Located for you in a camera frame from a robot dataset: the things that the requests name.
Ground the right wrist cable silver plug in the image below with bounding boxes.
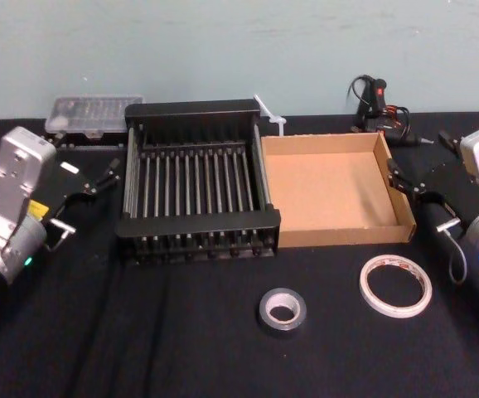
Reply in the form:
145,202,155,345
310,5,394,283
436,217,471,286

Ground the clear plastic case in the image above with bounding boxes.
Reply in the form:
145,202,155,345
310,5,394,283
43,94,145,147

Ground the wrist cable silver plug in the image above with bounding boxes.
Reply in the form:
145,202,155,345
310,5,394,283
43,218,78,252
436,217,471,286

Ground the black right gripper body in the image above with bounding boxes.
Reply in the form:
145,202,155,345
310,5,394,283
418,153,479,235

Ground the black table cloth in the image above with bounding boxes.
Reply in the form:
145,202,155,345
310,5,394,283
0,110,479,398

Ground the shallow brown cardboard tray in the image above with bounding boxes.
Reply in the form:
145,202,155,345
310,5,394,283
259,131,418,249

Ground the black corded tool red switch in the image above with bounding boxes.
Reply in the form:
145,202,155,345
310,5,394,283
346,74,435,147

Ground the roll of white tape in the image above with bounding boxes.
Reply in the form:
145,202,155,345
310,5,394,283
359,255,433,319

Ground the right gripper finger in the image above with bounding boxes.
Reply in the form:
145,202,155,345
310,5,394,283
387,158,427,201
438,129,462,157

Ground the black rack with steel bars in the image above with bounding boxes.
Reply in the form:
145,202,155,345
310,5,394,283
114,98,282,266

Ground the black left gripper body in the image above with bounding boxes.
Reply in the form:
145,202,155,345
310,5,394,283
27,158,99,227

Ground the roll of silver tape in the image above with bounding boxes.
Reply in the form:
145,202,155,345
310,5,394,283
258,286,307,337

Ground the left wrist cable silver plug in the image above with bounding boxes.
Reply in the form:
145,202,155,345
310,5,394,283
43,218,78,252

